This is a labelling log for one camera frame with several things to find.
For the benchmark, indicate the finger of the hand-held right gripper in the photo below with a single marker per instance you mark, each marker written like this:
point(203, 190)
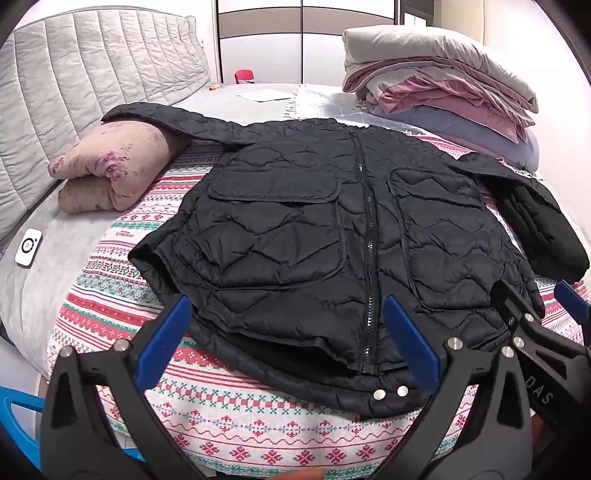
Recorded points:
point(575, 307)
point(512, 307)

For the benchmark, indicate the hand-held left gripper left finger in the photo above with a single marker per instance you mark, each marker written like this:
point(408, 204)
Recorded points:
point(162, 336)

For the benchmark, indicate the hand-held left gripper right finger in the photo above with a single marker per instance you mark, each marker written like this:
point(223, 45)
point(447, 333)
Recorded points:
point(412, 342)

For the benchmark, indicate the black quilted jacket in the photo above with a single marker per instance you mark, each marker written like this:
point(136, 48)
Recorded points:
point(286, 230)

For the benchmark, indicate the folded black cloth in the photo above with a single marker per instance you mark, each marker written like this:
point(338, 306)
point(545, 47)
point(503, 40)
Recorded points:
point(549, 230)

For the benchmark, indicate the patterned knit-print blanket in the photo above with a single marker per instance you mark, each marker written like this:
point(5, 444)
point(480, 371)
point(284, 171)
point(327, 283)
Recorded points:
point(231, 415)

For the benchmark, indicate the blue plastic stool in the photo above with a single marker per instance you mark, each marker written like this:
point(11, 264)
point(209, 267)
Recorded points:
point(27, 415)

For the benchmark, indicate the white remote device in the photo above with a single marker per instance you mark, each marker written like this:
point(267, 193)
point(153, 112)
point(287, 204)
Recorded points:
point(28, 247)

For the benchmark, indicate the folded lavender blanket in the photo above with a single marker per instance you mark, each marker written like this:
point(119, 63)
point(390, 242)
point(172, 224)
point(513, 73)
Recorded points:
point(480, 136)

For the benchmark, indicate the pink floral pillow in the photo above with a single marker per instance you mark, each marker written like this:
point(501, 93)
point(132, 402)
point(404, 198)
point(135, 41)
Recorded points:
point(111, 166)

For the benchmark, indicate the folded pink blanket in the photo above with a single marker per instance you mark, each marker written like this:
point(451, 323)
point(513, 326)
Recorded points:
point(443, 94)

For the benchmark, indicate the grey fringed cloth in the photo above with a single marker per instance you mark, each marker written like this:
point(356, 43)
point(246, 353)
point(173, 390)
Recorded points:
point(332, 104)

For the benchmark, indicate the grey quilted headboard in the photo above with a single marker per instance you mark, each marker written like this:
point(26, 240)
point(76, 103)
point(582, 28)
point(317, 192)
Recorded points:
point(78, 92)

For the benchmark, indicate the white paper sheet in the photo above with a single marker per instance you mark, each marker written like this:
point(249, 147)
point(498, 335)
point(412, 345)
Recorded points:
point(263, 93)

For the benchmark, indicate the folded grey quilt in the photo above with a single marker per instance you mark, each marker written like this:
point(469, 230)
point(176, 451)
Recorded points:
point(429, 50)

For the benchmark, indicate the red plastic object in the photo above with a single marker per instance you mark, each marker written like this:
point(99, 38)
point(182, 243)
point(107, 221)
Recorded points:
point(244, 76)

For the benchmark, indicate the white wardrobe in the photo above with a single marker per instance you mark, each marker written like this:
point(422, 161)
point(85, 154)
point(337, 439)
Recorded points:
point(300, 41)

